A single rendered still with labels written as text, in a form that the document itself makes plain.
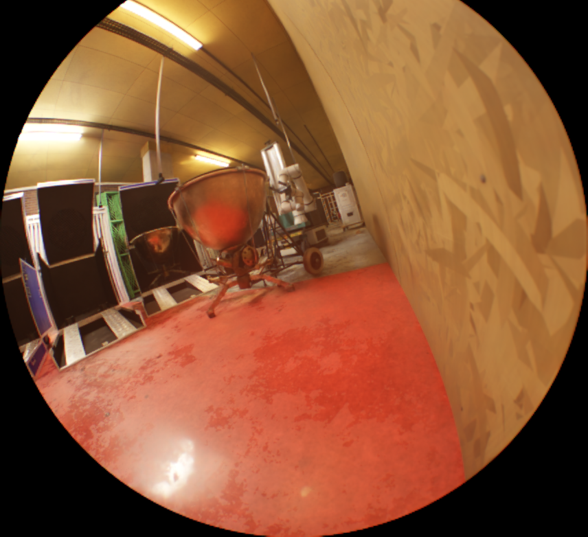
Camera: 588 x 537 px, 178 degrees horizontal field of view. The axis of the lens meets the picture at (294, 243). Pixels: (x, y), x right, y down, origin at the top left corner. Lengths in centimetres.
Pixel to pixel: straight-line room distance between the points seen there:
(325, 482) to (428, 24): 55
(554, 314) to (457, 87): 17
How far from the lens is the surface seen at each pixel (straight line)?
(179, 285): 281
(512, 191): 17
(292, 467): 41
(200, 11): 303
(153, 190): 328
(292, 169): 218
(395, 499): 37
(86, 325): 239
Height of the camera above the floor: 37
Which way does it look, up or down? 4 degrees down
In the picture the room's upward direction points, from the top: 17 degrees counter-clockwise
